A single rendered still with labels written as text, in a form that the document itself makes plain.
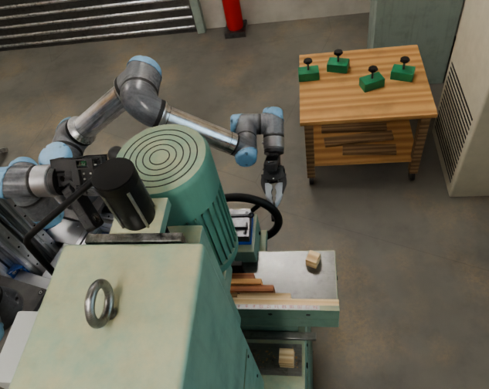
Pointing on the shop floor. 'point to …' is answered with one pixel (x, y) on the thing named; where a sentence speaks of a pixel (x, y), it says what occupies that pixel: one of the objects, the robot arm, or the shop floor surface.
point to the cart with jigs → (365, 107)
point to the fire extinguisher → (234, 19)
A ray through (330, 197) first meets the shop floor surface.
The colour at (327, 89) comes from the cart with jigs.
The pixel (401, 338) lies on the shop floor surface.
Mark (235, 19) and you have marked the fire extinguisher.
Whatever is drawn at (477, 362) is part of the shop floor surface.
